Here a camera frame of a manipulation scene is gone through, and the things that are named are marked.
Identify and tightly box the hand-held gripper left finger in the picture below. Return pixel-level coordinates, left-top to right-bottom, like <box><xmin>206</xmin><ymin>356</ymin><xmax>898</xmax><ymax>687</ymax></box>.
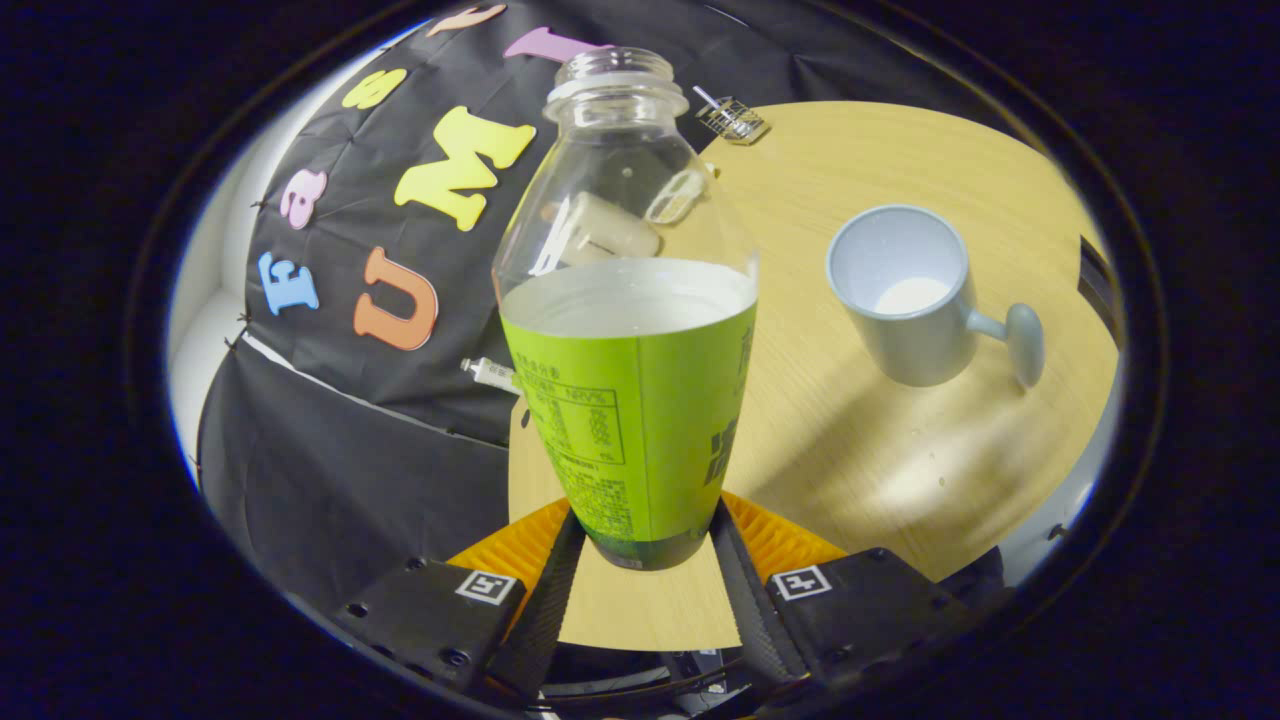
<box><xmin>333</xmin><ymin>498</ymin><xmax>588</xmax><ymax>709</ymax></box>

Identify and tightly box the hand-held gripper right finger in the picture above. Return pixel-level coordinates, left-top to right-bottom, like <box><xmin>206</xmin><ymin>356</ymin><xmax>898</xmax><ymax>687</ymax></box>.
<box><xmin>708</xmin><ymin>490</ymin><xmax>986</xmax><ymax>701</ymax></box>

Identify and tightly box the clear green label juice bottle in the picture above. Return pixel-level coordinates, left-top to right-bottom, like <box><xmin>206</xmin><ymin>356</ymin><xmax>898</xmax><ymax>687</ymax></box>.
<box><xmin>492</xmin><ymin>46</ymin><xmax>759</xmax><ymax>572</ymax></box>

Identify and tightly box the white cup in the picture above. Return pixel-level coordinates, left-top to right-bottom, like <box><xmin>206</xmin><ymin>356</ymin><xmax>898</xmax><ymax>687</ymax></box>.
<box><xmin>826</xmin><ymin>205</ymin><xmax>1046</xmax><ymax>390</ymax></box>

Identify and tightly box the white green capped bottle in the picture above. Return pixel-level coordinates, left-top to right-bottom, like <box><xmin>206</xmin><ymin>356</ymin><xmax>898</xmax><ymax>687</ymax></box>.
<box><xmin>460</xmin><ymin>357</ymin><xmax>521</xmax><ymax>393</ymax></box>

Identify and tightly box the wooden table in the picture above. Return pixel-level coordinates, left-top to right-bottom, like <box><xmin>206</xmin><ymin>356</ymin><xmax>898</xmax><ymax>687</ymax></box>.
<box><xmin>508</xmin><ymin>100</ymin><xmax>1119</xmax><ymax>652</ymax></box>

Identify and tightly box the white toaster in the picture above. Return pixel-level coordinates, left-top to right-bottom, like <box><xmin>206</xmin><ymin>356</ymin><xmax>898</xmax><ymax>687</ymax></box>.
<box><xmin>575</xmin><ymin>192</ymin><xmax>663</xmax><ymax>259</ymax></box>

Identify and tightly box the metal wire holder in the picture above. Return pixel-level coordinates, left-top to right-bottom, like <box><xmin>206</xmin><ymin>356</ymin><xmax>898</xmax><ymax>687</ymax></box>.
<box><xmin>697</xmin><ymin>97</ymin><xmax>772</xmax><ymax>147</ymax></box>

